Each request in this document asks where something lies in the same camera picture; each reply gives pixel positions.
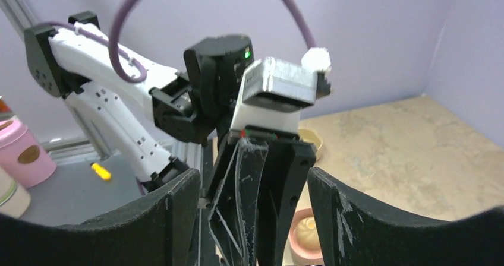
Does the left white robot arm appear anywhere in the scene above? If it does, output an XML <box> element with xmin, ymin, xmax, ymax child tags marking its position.
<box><xmin>9</xmin><ymin>11</ymin><xmax>318</xmax><ymax>265</ymax></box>

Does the beige cup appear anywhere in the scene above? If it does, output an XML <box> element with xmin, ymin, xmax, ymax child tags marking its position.
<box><xmin>1</xmin><ymin>168</ymin><xmax>31</xmax><ymax>218</ymax></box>

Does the yellow small object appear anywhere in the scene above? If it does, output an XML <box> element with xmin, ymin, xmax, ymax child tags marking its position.
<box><xmin>90</xmin><ymin>162</ymin><xmax>112</xmax><ymax>181</ymax></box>

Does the beige steamed bun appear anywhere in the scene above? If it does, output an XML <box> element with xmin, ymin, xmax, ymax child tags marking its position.
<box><xmin>294</xmin><ymin>216</ymin><xmax>320</xmax><ymax>251</ymax></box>

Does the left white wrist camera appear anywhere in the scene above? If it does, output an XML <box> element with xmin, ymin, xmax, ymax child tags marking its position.
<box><xmin>230</xmin><ymin>47</ymin><xmax>331</xmax><ymax>134</ymax></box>

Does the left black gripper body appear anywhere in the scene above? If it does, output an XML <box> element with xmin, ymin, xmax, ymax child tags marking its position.
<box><xmin>206</xmin><ymin>129</ymin><xmax>316</xmax><ymax>265</ymax></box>

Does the pink cup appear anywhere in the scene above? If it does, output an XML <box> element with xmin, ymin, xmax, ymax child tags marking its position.
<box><xmin>1</xmin><ymin>119</ymin><xmax>56</xmax><ymax>188</ymax></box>

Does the pink lunch box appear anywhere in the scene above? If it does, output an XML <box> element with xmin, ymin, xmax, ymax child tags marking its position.
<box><xmin>288</xmin><ymin>208</ymin><xmax>323</xmax><ymax>265</ymax></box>

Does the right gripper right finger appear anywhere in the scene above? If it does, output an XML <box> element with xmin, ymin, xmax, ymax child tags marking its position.
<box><xmin>307</xmin><ymin>167</ymin><xmax>503</xmax><ymax>265</ymax></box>

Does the beige lunch box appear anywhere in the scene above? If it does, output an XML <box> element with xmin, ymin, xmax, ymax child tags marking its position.
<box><xmin>298</xmin><ymin>128</ymin><xmax>323</xmax><ymax>161</ymax></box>

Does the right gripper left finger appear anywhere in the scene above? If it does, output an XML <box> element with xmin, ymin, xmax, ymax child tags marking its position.
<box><xmin>1</xmin><ymin>169</ymin><xmax>201</xmax><ymax>265</ymax></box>

